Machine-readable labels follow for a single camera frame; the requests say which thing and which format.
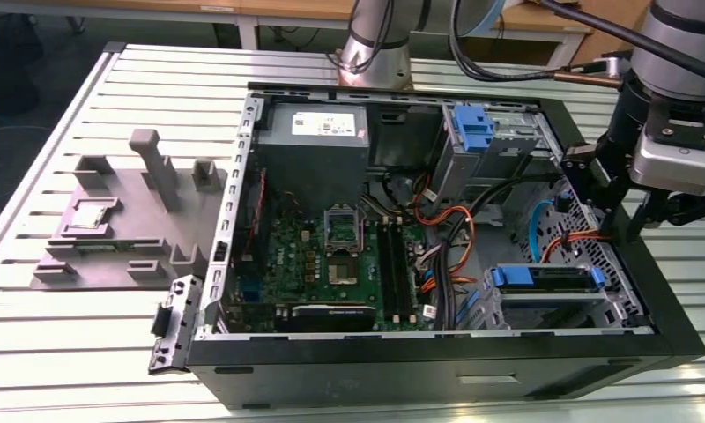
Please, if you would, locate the metal socket cover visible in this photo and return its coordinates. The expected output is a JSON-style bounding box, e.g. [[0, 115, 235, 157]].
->
[[323, 206, 366, 259]]

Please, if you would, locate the CPU socket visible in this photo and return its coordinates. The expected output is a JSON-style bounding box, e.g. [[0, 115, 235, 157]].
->
[[327, 257, 367, 287]]

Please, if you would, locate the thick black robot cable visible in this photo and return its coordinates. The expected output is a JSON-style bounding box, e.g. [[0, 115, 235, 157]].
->
[[540, 0, 705, 87]]

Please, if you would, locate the black PC case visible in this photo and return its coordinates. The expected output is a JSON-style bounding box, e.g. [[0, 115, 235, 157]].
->
[[184, 80, 705, 409]]

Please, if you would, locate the black RAM slot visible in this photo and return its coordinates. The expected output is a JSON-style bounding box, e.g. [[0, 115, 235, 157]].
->
[[392, 215, 419, 323], [376, 215, 403, 323]]

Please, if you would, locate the grey case rear latch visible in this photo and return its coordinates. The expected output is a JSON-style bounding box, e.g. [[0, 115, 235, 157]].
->
[[147, 273, 204, 375]]

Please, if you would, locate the black graphics card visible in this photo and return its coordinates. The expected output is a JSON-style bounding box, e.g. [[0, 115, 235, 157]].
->
[[274, 303, 378, 334]]

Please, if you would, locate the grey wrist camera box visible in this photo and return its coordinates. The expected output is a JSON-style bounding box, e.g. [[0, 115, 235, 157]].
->
[[633, 131, 705, 196]]

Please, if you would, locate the wooden cabinet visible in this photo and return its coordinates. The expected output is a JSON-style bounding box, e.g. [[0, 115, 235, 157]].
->
[[575, 0, 654, 71]]

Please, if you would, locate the orange wire bundle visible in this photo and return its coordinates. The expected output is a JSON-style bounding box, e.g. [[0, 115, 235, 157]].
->
[[414, 204, 478, 274]]

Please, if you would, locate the black office chair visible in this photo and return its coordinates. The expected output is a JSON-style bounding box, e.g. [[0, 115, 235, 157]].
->
[[0, 12, 44, 116]]

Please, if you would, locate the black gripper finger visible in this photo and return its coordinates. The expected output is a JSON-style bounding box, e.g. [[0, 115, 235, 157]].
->
[[625, 190, 705, 247], [562, 142, 626, 240]]

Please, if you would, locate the blue plastic drive latch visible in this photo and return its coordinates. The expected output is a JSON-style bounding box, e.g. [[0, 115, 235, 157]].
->
[[454, 105, 496, 153]]

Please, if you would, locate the silver CPU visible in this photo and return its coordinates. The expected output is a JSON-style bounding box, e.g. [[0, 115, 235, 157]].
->
[[70, 206, 108, 230]]

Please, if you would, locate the blue data wire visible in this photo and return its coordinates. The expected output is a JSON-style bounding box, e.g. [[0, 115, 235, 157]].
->
[[528, 193, 570, 265]]

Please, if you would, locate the grey metal drive cage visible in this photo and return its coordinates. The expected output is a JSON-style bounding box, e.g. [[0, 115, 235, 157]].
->
[[434, 103, 566, 208]]

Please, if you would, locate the green motherboard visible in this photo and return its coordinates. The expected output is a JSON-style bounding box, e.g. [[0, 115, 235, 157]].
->
[[223, 204, 434, 334]]

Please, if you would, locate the grey metal disk bay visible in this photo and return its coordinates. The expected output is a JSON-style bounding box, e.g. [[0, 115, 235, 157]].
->
[[482, 263, 631, 330]]

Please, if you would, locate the grey power supply unit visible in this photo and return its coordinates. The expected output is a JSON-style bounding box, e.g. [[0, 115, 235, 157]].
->
[[252, 103, 371, 208]]

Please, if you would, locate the grey parts rack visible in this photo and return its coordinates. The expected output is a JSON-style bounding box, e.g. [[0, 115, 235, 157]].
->
[[30, 129, 231, 293]]

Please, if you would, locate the orange red power wire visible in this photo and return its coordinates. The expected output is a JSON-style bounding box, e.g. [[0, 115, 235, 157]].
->
[[542, 231, 617, 265]]

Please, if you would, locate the black cable bundle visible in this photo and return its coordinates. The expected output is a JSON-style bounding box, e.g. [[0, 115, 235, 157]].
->
[[434, 174, 566, 331]]

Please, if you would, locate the thin red wire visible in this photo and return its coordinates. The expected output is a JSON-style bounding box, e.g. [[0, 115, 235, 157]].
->
[[240, 169, 270, 261]]

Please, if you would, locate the green RAM stick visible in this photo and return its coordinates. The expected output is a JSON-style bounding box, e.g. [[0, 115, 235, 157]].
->
[[75, 240, 140, 255]]

